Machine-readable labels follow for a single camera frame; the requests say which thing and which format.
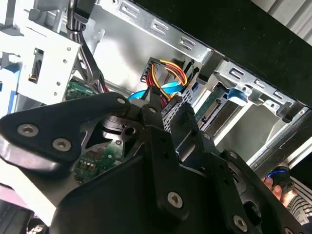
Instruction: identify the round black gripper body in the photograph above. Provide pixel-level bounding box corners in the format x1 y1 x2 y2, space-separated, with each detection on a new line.
50 156 227 234

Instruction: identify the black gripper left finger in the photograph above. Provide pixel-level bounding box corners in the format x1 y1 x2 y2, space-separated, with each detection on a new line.
0 87 192 222

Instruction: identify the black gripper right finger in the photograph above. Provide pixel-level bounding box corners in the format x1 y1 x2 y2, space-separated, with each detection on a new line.
170 103 303 234

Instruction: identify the round black blue-ringed tool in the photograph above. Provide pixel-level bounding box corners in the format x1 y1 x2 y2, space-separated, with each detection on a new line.
266 165 297 195

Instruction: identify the hard disk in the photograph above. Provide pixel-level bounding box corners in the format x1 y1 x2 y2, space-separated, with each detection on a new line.
195 87 247 129

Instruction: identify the person's bare hand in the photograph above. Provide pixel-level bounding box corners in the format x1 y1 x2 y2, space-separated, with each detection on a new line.
261 176 292 204

